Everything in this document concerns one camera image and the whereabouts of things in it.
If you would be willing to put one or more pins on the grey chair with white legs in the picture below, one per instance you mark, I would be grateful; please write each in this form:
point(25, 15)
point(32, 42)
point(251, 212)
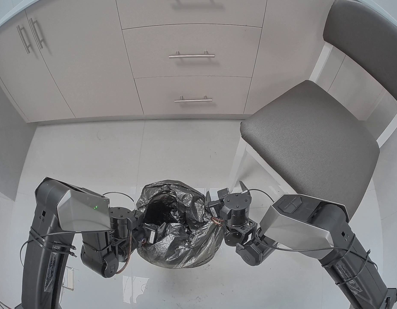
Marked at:
point(308, 134)

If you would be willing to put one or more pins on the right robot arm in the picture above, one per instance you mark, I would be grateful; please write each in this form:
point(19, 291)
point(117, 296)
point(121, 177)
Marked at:
point(298, 220)

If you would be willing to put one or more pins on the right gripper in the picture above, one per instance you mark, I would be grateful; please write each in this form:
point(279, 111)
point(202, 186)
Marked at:
point(215, 208)

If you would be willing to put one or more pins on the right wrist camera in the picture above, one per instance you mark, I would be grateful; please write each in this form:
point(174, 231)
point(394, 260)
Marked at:
point(223, 195)

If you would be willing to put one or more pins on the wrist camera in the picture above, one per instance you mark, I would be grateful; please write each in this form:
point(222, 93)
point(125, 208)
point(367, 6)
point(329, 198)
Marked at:
point(150, 235)
point(223, 195)

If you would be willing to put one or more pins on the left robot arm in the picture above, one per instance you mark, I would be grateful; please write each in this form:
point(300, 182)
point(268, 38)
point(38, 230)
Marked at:
point(82, 211)

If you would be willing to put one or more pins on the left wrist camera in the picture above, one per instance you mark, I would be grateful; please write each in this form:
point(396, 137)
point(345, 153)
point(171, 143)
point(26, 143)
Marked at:
point(150, 235)

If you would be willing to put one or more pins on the beige cabinet with drawers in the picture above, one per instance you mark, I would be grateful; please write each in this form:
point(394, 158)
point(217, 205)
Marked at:
point(198, 11)

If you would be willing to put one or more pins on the black plastic bag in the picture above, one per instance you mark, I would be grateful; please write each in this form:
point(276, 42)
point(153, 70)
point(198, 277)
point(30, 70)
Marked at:
point(185, 240)

